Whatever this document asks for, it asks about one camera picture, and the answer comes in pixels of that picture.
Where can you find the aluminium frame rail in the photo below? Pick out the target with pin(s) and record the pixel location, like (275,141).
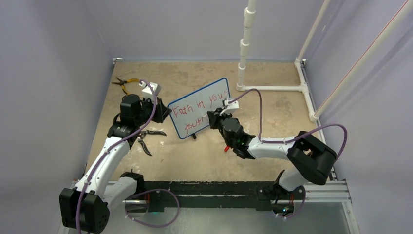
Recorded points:
(334,191)

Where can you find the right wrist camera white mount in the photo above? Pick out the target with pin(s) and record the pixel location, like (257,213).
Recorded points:
(230,105)

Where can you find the blue framed whiteboard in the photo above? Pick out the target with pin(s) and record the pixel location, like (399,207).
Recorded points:
(187,111)

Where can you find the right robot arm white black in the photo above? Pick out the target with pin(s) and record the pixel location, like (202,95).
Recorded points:
(312,159)

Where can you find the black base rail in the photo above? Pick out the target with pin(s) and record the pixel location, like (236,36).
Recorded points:
(258,195)

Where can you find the yellow handled pliers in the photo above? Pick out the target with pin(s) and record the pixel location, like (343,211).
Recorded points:
(122,84)

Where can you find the black handled cutters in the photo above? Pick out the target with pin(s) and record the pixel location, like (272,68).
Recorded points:
(146,138)

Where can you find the white PVC pipe frame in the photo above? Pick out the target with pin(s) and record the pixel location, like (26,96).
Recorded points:
(249,19)

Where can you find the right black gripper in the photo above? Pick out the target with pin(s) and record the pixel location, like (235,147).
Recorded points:
(215,117)

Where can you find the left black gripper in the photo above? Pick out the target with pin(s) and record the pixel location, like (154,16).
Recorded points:
(161,111)

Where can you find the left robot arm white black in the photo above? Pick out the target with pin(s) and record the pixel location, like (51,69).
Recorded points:
(87,206)

